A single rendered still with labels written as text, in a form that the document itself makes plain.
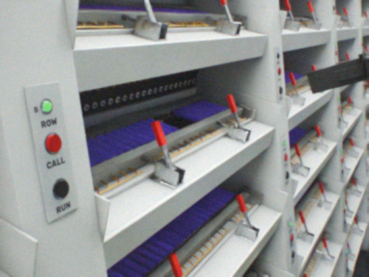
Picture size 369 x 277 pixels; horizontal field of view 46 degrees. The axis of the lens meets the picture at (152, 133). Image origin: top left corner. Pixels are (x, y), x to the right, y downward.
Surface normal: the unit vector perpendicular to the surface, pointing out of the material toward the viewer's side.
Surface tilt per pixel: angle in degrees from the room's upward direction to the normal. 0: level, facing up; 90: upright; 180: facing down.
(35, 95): 90
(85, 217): 90
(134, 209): 20
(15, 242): 90
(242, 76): 90
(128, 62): 110
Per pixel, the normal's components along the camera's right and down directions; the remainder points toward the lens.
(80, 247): 0.84, -0.01
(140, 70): 0.83, 0.33
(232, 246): 0.17, -0.92
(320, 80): -0.53, 0.21
